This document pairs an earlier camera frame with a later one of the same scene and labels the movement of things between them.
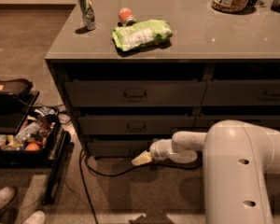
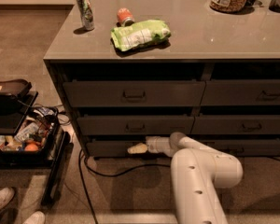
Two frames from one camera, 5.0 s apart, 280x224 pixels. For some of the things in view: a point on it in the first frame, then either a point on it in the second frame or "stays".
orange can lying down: (126, 18) stays
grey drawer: (117, 148) stays
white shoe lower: (36, 217) stays
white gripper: (159, 150) → (152, 144)
